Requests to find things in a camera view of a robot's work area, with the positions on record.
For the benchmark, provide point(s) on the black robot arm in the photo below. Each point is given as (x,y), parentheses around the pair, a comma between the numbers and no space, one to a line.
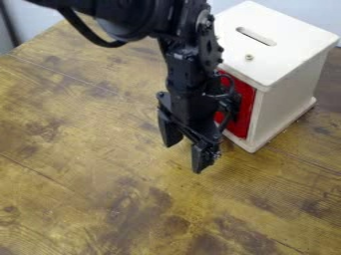
(181,26)

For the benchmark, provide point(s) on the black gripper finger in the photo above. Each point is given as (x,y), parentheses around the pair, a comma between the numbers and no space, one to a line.
(171,135)
(203,155)

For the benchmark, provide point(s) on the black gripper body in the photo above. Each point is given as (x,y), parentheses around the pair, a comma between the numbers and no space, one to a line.
(187,102)

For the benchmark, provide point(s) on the red drawer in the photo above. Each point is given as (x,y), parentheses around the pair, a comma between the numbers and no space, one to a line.
(232,85)

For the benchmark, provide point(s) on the white wooden cabinet box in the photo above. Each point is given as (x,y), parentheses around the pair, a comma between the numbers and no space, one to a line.
(275,53)

